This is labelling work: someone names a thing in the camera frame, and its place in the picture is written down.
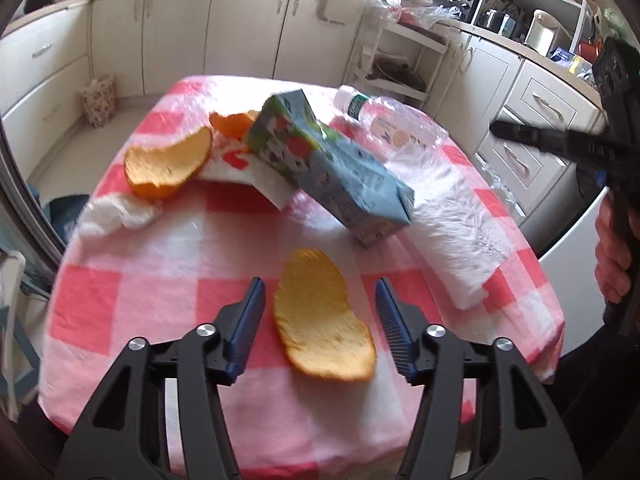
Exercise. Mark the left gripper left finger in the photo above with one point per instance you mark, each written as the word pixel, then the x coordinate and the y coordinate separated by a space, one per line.
pixel 120 434

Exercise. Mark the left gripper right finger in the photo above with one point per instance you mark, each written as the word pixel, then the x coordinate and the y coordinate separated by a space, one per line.
pixel 518 433

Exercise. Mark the large white paper towel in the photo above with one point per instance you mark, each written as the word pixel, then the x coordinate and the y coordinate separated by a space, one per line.
pixel 451 229

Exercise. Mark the cream lower kitchen cabinets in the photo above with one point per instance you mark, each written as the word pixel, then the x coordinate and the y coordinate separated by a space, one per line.
pixel 50 55

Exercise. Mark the person's right hand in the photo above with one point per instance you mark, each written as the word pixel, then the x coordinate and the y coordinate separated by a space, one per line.
pixel 613 256

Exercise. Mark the white refrigerator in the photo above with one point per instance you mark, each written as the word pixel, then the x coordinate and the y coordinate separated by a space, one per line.
pixel 570 265

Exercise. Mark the white electric kettle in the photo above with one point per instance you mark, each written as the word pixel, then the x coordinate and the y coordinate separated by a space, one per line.
pixel 546 33

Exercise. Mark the white drawer cabinet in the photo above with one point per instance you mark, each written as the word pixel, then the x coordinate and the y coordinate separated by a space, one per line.
pixel 482 80

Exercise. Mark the blue wooden chair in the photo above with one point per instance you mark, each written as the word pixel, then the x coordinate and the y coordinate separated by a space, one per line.
pixel 22 308

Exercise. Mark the white metal counter rack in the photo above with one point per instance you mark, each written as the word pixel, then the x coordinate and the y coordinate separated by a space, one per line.
pixel 578 19

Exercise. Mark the clear plastic bottle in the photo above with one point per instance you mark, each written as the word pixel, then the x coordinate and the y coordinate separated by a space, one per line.
pixel 387 125

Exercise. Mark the small crumpled white tissue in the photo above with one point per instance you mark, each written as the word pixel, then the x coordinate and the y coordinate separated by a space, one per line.
pixel 107 214

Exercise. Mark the orange peel piece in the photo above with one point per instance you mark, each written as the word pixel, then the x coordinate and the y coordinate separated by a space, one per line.
pixel 322 336

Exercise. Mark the white corner shelf rack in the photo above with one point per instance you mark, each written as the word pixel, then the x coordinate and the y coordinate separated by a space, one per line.
pixel 393 59

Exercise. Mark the blue juice carton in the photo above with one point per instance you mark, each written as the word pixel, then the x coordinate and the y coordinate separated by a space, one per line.
pixel 338 173

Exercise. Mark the red white checkered tablecloth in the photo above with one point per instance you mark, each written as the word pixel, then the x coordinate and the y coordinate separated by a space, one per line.
pixel 210 241

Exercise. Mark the large orange peel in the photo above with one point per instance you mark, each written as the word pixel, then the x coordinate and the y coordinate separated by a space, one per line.
pixel 156 174

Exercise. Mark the small orange peel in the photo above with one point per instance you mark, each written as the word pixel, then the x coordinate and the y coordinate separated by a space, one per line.
pixel 233 126

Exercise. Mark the patterned waste basket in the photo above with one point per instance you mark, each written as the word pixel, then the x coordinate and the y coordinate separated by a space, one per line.
pixel 98 101

